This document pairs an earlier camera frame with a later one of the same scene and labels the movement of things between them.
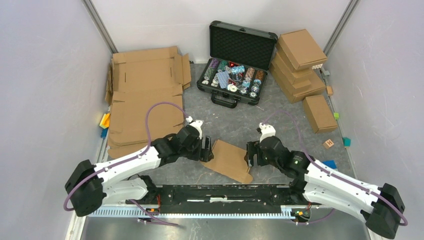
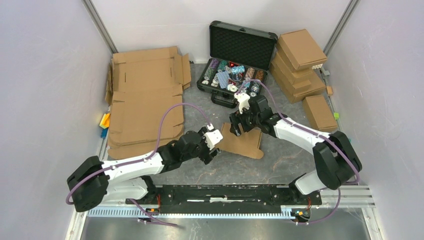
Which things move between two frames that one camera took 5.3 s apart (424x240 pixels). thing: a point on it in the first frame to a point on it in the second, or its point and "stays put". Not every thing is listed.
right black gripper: (252, 148) to (236, 118)
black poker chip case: (237, 70) stays put
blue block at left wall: (104, 133) stays put
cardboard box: (229, 160) to (247, 145)
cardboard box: (299, 49) stays put
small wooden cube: (329, 90) stays put
